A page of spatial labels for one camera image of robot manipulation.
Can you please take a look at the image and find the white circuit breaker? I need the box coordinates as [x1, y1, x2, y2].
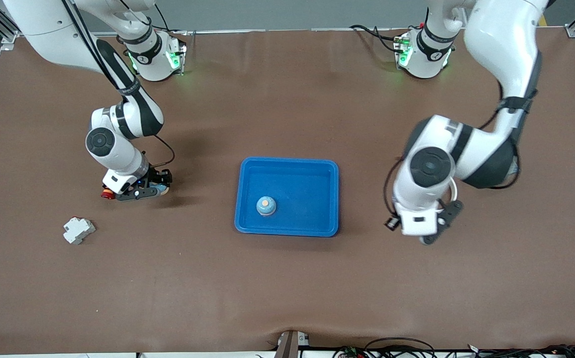
[63, 217, 96, 245]

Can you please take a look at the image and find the blue plastic tray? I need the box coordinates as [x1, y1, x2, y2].
[234, 157, 339, 237]

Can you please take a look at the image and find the black cable bundle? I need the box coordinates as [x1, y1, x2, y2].
[332, 337, 575, 358]

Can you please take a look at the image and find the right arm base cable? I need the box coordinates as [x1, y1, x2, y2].
[138, 4, 189, 38]

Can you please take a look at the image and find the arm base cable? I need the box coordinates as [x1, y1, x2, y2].
[138, 4, 189, 38]
[350, 24, 403, 53]

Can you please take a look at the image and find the left arm base cable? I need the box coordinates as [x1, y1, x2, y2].
[350, 24, 403, 53]

